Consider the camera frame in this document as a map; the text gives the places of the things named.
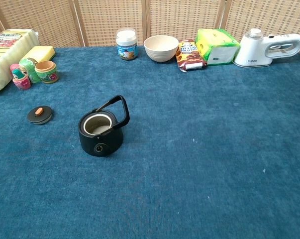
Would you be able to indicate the black teapot lid orange knob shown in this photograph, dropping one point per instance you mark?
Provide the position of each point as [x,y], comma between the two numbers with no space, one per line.
[40,115]

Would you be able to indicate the glass jar with blue label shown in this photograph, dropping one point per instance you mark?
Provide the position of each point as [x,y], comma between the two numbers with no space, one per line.
[126,44]

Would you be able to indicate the green nesting doll top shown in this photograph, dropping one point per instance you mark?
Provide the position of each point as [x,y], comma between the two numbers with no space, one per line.
[28,67]

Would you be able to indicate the blue carpet table cover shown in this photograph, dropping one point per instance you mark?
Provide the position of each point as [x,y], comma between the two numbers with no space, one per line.
[164,161]

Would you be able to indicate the beige ribbed bowl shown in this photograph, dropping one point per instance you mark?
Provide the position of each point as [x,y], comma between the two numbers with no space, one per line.
[161,48]

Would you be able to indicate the brown panda snack bag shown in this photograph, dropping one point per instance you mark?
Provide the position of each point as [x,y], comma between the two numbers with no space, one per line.
[189,56]

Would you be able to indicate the green tissue pack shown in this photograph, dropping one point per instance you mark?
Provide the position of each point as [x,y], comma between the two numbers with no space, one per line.
[218,47]

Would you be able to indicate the woven rattan folding screen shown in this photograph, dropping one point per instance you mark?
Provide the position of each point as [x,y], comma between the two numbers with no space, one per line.
[149,20]

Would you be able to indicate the green nesting doll open base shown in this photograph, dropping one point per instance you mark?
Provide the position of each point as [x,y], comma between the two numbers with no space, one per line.
[47,72]

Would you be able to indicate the yellow sponge block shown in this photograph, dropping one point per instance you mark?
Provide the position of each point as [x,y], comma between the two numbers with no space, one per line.
[40,53]

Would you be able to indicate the white handheld garment steamer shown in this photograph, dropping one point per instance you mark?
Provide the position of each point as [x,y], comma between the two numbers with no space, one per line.
[259,48]

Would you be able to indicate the pink nesting doll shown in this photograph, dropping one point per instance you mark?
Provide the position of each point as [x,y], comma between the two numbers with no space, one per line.
[20,78]

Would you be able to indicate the yellow packaged paper towel pack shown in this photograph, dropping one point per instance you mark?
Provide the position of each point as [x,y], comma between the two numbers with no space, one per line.
[5,54]

